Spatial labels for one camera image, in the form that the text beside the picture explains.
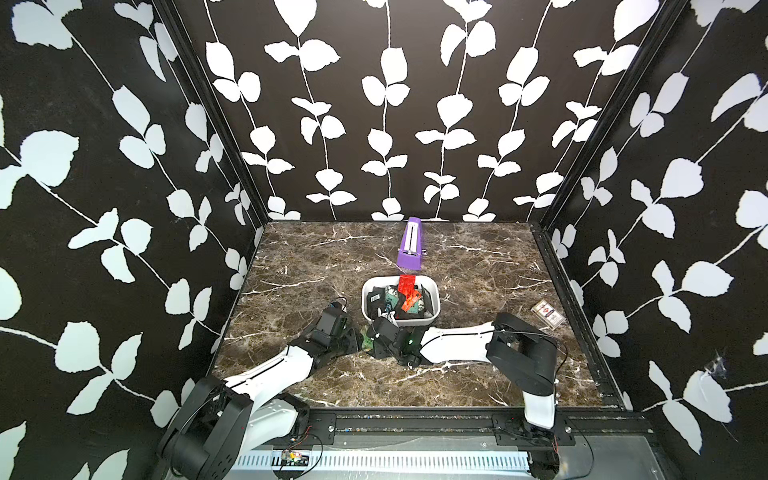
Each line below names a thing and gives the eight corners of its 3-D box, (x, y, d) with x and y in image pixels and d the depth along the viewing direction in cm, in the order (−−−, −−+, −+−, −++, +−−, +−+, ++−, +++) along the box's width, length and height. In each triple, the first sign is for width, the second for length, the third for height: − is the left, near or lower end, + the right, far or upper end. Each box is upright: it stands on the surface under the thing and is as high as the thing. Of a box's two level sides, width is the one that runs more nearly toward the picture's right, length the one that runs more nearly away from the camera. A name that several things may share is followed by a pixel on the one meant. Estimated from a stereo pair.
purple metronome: (399, 268, 108) (400, 235, 94) (401, 249, 113) (403, 216, 100) (419, 270, 107) (423, 238, 93) (421, 251, 113) (425, 218, 99)
